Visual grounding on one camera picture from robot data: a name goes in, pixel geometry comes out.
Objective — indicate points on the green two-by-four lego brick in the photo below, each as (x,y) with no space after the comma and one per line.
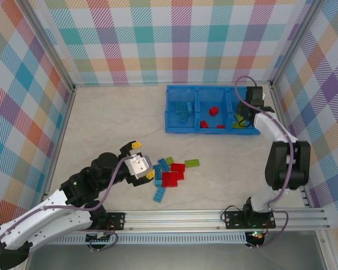
(236,126)

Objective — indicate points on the red sloped lego brick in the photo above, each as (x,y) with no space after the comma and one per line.
(204,124)

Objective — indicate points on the blue two-by-four lego brick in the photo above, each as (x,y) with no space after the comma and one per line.
(190,107)
(163,164)
(159,195)
(157,172)
(183,117)

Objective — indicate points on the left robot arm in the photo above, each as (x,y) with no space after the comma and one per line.
(45,222)

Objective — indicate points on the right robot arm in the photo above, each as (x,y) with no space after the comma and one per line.
(287,166)

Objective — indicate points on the blue two-by-two lego brick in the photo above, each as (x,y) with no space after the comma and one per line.
(158,182)

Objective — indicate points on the red two-by-four lego brick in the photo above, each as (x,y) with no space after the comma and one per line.
(177,167)
(169,180)

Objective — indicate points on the green two-by-two lego brick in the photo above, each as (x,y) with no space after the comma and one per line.
(169,160)

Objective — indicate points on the green flat lego plate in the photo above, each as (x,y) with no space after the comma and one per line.
(192,163)

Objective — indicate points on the small controller board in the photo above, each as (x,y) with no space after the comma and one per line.
(98,237)
(256,234)

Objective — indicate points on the grey metal sheet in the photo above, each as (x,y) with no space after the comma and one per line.
(171,257)

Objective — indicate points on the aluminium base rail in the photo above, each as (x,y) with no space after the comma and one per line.
(171,219)

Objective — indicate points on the aluminium frame post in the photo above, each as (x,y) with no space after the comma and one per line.
(295,42)
(49,47)

